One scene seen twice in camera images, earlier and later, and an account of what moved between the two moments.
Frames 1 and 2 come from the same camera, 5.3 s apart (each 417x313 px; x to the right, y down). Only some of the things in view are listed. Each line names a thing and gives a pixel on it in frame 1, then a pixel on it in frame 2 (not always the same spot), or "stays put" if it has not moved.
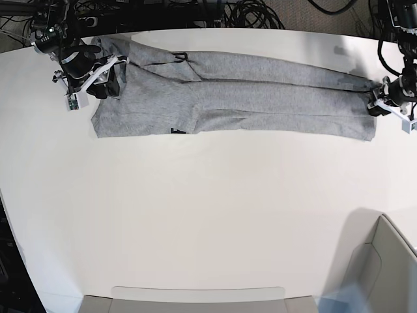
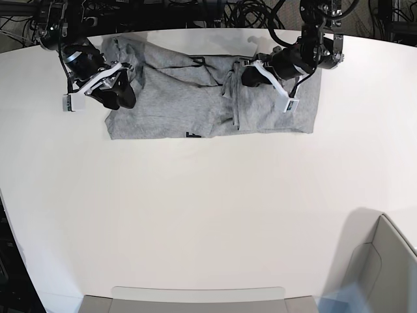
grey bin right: [376, 264] stays put
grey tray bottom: [198, 299] stays put
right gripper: [400, 92] → [281, 64]
